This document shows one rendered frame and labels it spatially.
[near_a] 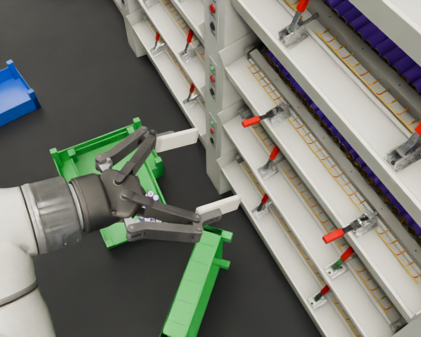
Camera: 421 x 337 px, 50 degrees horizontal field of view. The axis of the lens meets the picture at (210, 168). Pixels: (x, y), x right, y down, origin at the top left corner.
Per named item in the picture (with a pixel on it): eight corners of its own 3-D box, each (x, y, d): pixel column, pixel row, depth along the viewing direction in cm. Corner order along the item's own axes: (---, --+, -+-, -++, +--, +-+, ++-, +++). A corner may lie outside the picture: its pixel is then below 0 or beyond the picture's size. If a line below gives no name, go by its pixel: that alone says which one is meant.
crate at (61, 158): (74, 212, 140) (67, 198, 133) (56, 164, 150) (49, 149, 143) (164, 175, 147) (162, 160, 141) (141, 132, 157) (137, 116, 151)
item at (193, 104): (210, 151, 139) (196, 128, 127) (136, 34, 170) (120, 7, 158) (266, 117, 139) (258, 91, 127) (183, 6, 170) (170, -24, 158)
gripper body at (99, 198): (67, 198, 65) (128, 181, 69) (85, 248, 60) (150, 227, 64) (63, 165, 59) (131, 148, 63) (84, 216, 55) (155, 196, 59)
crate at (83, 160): (171, 222, 138) (174, 218, 130) (107, 249, 133) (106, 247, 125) (132, 134, 142) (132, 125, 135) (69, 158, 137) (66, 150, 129)
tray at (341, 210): (408, 324, 72) (416, 315, 64) (228, 79, 103) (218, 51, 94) (516, 258, 72) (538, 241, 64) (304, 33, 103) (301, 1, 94)
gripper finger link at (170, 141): (156, 153, 70) (154, 150, 70) (196, 142, 73) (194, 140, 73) (158, 140, 68) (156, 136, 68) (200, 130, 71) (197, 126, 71)
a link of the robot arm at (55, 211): (43, 267, 58) (88, 252, 61) (35, 230, 52) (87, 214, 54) (25, 212, 63) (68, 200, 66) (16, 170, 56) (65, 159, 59)
